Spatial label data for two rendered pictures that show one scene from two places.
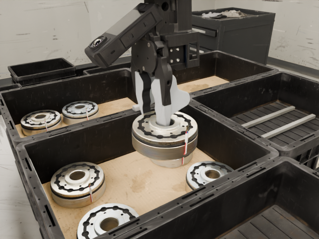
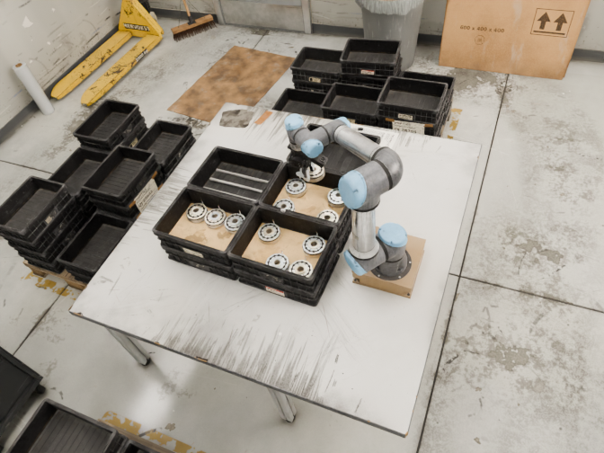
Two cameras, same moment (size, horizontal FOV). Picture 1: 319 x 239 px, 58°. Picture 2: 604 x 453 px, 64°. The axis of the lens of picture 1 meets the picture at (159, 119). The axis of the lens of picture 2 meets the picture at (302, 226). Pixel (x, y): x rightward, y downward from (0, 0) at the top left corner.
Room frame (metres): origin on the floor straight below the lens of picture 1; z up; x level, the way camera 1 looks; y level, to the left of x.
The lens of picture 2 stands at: (1.14, 1.38, 2.55)
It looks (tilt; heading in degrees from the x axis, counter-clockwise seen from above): 51 degrees down; 245
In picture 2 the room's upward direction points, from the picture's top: 11 degrees counter-clockwise
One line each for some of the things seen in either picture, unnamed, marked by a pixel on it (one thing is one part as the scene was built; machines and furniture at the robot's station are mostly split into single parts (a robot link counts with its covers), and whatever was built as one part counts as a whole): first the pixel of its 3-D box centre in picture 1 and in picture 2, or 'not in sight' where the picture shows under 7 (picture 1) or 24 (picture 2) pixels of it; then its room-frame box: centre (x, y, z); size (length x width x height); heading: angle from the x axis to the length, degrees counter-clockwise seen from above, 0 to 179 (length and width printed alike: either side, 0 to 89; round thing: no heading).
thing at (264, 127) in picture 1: (277, 122); (237, 182); (0.67, -0.31, 0.87); 0.40 x 0.30 x 0.11; 123
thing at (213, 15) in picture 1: (209, 15); not in sight; (2.39, -0.39, 0.88); 0.25 x 0.19 x 0.03; 125
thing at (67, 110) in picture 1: (80, 108); (277, 262); (0.76, 0.23, 0.86); 0.10 x 0.10 x 0.01
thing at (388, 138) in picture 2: not in sight; (366, 139); (-0.12, -0.29, 0.70); 0.33 x 0.23 x 0.01; 125
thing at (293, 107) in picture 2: not in sight; (304, 115); (-0.24, -1.21, 0.26); 0.40 x 0.30 x 0.23; 125
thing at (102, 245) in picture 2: not in sight; (103, 251); (1.46, -0.94, 0.26); 0.40 x 0.30 x 0.23; 35
